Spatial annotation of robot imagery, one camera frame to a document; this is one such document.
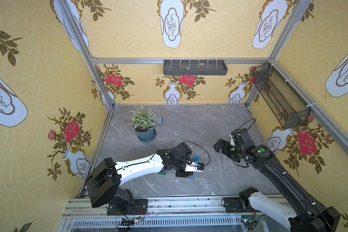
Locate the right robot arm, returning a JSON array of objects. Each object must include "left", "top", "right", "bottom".
[{"left": 214, "top": 128, "right": 341, "bottom": 232}]

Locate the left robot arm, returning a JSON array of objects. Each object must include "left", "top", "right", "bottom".
[{"left": 86, "top": 142, "right": 205, "bottom": 214}]

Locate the grey teal sponge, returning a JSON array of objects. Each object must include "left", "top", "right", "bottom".
[{"left": 153, "top": 117, "right": 163, "bottom": 125}]

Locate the potted plant grey pot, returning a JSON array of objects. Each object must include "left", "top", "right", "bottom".
[{"left": 130, "top": 107, "right": 156, "bottom": 143}]

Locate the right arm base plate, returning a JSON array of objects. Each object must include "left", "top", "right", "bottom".
[{"left": 221, "top": 197, "right": 250, "bottom": 213}]

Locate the aluminium rail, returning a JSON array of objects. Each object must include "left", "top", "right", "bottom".
[{"left": 57, "top": 195, "right": 287, "bottom": 232}]

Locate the black wire mesh basket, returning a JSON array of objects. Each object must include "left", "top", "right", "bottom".
[{"left": 251, "top": 63, "right": 311, "bottom": 129}]

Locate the grey wall tray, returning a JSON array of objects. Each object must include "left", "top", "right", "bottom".
[{"left": 163, "top": 59, "right": 229, "bottom": 76}]

